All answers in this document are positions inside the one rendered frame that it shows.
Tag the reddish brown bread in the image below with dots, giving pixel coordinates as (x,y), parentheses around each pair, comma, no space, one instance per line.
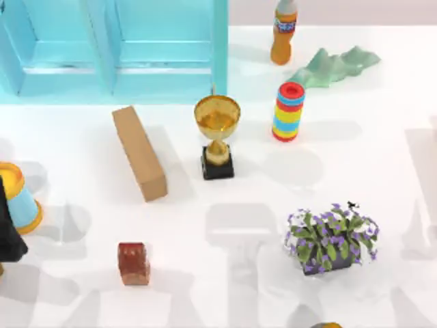
(134,263)

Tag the stack of coloured rings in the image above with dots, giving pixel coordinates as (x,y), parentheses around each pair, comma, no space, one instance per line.
(288,116)

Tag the orange round object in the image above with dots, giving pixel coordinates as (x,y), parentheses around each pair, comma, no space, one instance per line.
(327,325)

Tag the purple flower plant pot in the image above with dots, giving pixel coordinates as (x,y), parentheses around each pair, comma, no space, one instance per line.
(327,239)

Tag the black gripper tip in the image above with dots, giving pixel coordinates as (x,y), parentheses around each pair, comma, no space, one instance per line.
(8,232)

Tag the gold trophy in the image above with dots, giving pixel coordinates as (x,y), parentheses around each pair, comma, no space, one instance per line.
(217,123)

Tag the green crumpled cloth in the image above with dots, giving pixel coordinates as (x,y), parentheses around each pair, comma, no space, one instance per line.
(336,66)

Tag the light blue rack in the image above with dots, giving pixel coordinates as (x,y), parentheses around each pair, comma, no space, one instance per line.
(112,48)

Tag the blue and orange spool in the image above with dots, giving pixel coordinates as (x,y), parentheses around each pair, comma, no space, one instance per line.
(24,205)

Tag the brown cardboard box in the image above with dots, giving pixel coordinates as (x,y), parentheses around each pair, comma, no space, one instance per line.
(140,153)

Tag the orange bottle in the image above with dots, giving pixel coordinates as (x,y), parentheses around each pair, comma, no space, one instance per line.
(282,41)

